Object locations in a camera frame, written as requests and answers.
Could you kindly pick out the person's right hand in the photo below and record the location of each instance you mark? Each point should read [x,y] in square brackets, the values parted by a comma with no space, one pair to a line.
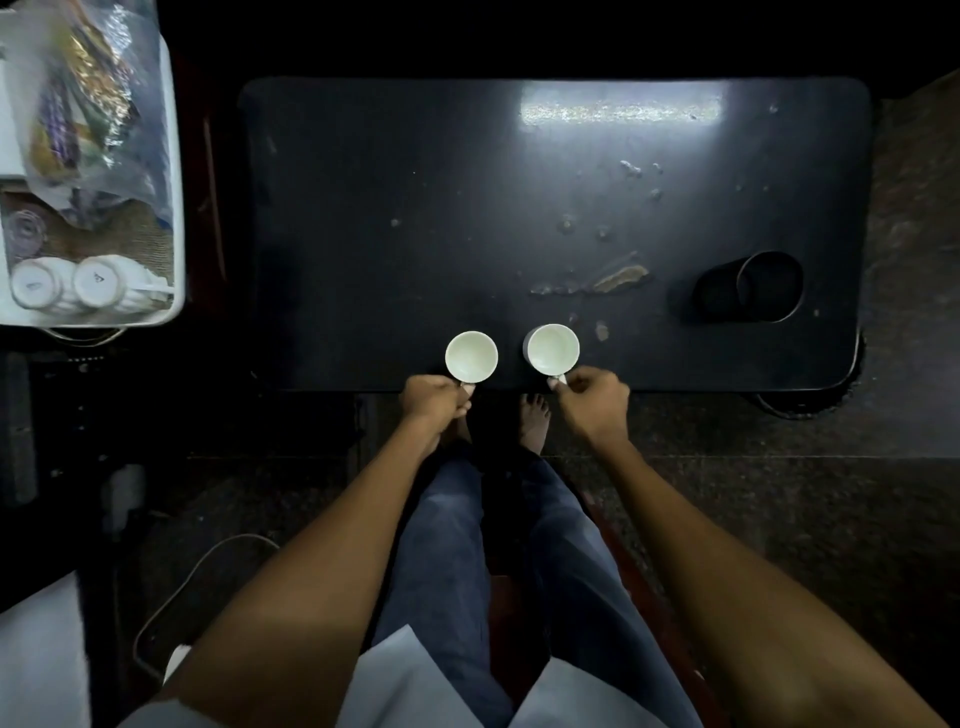
[596,409]

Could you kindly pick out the person's left hand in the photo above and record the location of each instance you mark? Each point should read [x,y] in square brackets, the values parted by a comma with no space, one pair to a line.
[429,401]

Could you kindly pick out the person's left fingers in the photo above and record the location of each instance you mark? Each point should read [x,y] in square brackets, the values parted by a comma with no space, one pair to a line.
[459,397]

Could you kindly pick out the person's right fingers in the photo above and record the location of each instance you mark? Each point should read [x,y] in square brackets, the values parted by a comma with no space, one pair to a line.
[571,381]

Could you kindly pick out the person's right forearm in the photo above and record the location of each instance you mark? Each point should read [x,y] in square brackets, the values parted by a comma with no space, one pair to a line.
[735,600]

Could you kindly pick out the person's left forearm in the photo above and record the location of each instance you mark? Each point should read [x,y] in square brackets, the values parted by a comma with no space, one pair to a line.
[322,585]

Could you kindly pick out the person's right foot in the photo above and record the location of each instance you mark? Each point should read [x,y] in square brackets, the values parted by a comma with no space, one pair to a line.
[534,421]

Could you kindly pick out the person's blue jeans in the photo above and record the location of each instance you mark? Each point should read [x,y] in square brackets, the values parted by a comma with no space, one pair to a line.
[442,570]

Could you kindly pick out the black cylindrical cup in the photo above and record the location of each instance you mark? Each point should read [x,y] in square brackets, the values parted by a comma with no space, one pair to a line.
[750,289]

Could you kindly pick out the black round table base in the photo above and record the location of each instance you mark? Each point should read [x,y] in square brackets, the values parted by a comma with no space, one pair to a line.
[814,401]

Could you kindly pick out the person's white shirt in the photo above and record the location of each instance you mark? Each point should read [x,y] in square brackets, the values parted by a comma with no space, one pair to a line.
[405,686]

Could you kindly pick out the small grey box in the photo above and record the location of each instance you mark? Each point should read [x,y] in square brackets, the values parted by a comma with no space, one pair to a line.
[124,491]

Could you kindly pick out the white plastic tray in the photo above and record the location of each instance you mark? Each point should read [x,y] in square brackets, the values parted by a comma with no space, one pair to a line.
[178,187]

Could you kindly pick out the upturned white ribbed cup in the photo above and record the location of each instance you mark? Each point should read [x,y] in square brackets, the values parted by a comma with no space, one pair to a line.
[105,281]
[36,285]

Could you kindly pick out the brown woven mat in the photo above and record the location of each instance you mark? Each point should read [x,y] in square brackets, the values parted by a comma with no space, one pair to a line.
[120,236]

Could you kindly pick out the clear drinking glass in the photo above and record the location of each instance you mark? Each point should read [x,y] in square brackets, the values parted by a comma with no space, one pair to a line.
[26,234]

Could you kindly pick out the clear plastic bag of packets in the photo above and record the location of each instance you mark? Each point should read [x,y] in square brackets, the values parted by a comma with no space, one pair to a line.
[90,112]

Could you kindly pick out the white cloth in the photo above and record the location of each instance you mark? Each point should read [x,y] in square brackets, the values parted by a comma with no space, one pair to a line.
[41,660]

